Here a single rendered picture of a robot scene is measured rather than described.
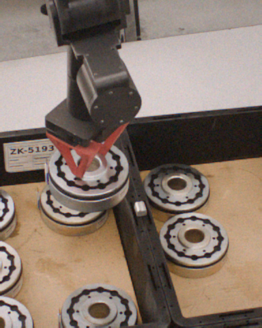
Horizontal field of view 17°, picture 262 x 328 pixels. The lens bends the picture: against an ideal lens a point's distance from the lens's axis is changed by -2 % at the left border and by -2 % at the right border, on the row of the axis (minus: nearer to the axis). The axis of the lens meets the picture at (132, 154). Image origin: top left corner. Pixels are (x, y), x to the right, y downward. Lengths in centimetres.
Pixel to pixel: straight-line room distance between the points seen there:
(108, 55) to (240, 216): 50
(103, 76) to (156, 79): 90
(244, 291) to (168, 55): 76
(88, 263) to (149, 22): 205
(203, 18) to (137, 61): 146
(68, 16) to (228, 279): 51
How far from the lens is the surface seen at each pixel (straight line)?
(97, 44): 93
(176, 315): 108
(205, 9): 333
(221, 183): 139
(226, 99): 176
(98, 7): 92
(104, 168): 110
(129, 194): 121
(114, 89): 90
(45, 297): 122
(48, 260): 126
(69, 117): 102
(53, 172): 110
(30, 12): 327
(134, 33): 204
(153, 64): 183
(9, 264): 122
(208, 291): 123
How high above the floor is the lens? 179
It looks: 42 degrees down
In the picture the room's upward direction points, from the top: 3 degrees clockwise
